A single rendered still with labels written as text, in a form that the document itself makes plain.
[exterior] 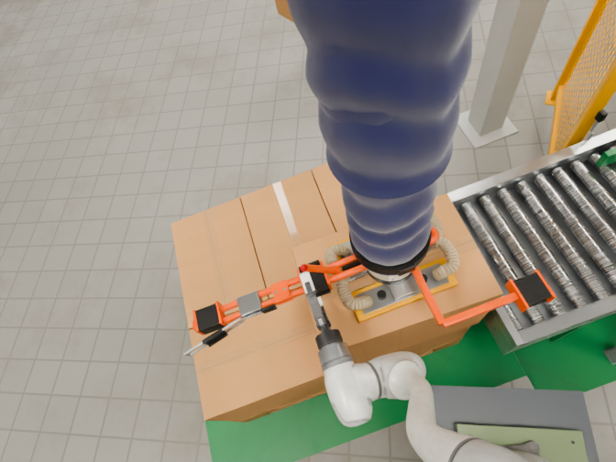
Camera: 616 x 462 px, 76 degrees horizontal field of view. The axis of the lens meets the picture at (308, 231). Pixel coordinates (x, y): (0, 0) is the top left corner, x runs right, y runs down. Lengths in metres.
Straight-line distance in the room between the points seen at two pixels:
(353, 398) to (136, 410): 1.75
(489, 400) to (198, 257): 1.40
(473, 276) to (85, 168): 3.08
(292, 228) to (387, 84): 1.47
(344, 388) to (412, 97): 0.78
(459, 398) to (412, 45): 1.21
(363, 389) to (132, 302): 1.99
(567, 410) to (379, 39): 1.33
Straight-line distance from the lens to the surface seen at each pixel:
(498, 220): 1.94
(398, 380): 1.12
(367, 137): 0.59
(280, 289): 1.23
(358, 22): 0.46
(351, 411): 1.10
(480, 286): 1.37
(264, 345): 1.78
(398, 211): 0.81
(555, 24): 3.74
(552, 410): 1.55
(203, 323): 1.28
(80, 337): 2.97
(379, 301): 1.30
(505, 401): 1.52
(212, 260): 2.00
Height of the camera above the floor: 2.22
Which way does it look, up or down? 62 degrees down
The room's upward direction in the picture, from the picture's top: 24 degrees counter-clockwise
